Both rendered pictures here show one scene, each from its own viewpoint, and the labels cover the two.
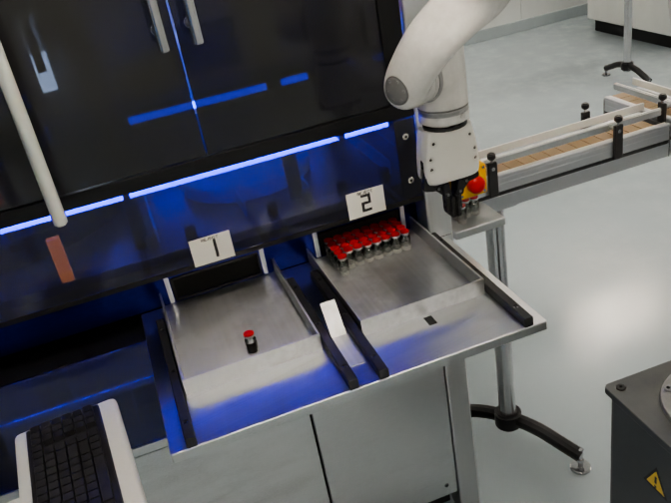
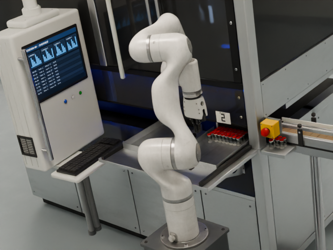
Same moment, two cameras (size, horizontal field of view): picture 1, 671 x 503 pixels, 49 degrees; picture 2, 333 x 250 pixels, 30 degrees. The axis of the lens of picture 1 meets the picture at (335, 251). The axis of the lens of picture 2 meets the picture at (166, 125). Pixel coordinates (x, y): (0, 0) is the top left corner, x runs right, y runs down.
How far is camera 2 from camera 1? 238 cm
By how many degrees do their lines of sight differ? 52
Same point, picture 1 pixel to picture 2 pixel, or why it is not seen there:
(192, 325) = (158, 132)
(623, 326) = not seen: outside the picture
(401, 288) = (207, 156)
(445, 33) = (163, 66)
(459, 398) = (263, 231)
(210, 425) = (113, 157)
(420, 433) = (245, 236)
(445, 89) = (181, 84)
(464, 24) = not seen: hidden behind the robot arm
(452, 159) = (190, 110)
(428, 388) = (249, 216)
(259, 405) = (126, 160)
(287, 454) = not seen: hidden behind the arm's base
